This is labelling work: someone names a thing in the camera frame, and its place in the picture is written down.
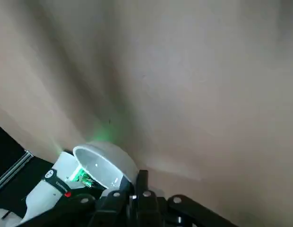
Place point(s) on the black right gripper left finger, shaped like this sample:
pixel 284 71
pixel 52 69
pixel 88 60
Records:
pixel 108 210

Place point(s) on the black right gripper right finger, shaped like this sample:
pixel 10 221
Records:
pixel 165 212

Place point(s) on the aluminium profile rail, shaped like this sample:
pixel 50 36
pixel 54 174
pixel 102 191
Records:
pixel 15 166

